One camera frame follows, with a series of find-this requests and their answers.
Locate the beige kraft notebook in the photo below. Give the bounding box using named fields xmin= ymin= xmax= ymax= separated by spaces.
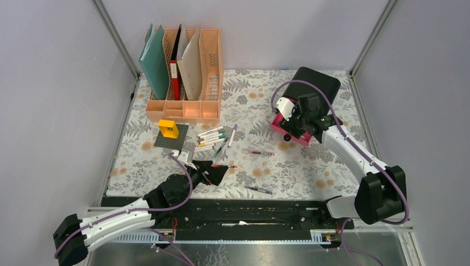
xmin=176 ymin=24 xmax=202 ymax=101

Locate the white purple marker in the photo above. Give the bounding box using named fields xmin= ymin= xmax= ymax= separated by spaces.
xmin=227 ymin=124 xmax=238 ymax=149

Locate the white marker black cap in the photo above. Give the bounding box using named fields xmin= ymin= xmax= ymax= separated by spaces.
xmin=197 ymin=126 xmax=224 ymax=137

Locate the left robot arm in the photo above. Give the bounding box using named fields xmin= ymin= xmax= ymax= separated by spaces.
xmin=53 ymin=160 xmax=229 ymax=265

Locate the teal folder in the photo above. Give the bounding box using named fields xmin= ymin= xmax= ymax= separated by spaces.
xmin=139 ymin=24 xmax=170 ymax=100

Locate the yellow block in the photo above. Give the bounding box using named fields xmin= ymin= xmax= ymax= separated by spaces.
xmin=157 ymin=119 xmax=180 ymax=139

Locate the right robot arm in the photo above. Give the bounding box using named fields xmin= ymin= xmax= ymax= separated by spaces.
xmin=271 ymin=93 xmax=410 ymax=228

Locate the black pink drawer box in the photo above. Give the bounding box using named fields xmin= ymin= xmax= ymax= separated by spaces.
xmin=270 ymin=67 xmax=342 ymax=146

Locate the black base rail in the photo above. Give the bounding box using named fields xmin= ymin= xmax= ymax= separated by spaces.
xmin=101 ymin=197 xmax=368 ymax=242

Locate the purple pen near front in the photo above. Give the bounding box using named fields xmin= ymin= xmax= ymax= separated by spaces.
xmin=244 ymin=186 xmax=273 ymax=195

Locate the dark red pen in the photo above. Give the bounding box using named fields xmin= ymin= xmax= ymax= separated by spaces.
xmin=248 ymin=151 xmax=275 ymax=156

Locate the orange plastic file organizer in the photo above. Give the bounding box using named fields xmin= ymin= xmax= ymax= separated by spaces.
xmin=146 ymin=29 xmax=223 ymax=124

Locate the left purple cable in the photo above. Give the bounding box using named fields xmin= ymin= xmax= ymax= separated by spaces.
xmin=54 ymin=152 xmax=195 ymax=266

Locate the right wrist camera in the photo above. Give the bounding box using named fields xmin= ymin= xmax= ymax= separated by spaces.
xmin=275 ymin=97 xmax=296 ymax=121

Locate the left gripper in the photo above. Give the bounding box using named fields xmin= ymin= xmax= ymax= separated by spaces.
xmin=176 ymin=160 xmax=228 ymax=204

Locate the white marker pink cap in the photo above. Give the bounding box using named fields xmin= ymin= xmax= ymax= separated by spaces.
xmin=191 ymin=145 xmax=214 ymax=152

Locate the grey baseplate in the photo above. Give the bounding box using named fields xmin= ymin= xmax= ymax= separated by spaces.
xmin=154 ymin=124 xmax=189 ymax=150

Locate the red binder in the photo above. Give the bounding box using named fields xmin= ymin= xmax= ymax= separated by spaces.
xmin=170 ymin=24 xmax=182 ymax=100

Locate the purple cable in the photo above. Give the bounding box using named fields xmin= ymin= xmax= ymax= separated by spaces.
xmin=54 ymin=152 xmax=195 ymax=266
xmin=270 ymin=80 xmax=410 ymax=266

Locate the floral table mat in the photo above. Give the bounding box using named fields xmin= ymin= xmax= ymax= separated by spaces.
xmin=106 ymin=70 xmax=359 ymax=200

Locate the white marker green cap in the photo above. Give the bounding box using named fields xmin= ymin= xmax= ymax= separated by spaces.
xmin=197 ymin=130 xmax=226 ymax=142

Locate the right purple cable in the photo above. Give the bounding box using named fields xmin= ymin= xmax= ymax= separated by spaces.
xmin=270 ymin=80 xmax=410 ymax=266

